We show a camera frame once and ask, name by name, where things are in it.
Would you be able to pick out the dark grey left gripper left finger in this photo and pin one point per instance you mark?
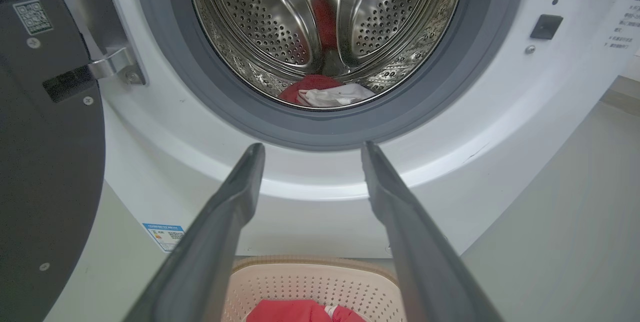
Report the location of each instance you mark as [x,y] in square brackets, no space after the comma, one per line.
[210,247]

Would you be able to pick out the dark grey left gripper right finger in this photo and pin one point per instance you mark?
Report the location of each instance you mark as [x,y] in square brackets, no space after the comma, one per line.
[420,252]

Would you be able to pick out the red garment in basket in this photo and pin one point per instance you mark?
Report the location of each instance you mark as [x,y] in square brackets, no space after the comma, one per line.
[295,312]

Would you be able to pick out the beige perforated laundry basket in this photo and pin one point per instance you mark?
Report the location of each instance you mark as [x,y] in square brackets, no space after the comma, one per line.
[315,282]

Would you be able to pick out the white front-load washing machine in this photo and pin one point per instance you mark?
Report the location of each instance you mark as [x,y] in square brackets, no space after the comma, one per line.
[500,126]

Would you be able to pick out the dark washing machine door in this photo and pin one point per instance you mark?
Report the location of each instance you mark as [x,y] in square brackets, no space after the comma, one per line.
[45,151]

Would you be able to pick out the blue energy label sticker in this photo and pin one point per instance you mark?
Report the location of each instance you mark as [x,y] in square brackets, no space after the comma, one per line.
[166,236]

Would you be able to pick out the grey rubber door gasket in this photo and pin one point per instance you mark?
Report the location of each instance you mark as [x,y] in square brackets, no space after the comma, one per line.
[200,81]

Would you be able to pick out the white garment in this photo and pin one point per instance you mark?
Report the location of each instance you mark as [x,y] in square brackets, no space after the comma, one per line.
[335,95]

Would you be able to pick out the red garment in drum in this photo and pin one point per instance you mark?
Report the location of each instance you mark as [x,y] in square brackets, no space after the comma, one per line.
[310,84]

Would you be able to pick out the stainless steel perforated drum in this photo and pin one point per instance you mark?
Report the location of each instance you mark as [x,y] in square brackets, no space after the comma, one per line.
[270,26]

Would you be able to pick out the chrome door hinge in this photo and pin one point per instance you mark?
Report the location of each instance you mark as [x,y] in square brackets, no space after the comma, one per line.
[97,21]

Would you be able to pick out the black door latch socket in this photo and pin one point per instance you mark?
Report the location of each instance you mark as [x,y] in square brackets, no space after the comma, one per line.
[546,27]

